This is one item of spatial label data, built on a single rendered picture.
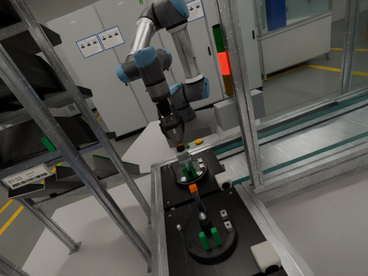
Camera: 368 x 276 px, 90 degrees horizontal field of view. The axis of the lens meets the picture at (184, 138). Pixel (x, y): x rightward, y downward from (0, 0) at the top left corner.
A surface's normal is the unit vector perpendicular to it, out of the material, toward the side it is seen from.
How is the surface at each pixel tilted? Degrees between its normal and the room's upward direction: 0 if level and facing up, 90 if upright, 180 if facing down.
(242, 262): 0
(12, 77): 90
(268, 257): 0
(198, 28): 90
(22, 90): 90
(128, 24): 90
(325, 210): 0
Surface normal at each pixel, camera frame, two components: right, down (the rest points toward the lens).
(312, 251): -0.31, -0.83
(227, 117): 0.16, 0.43
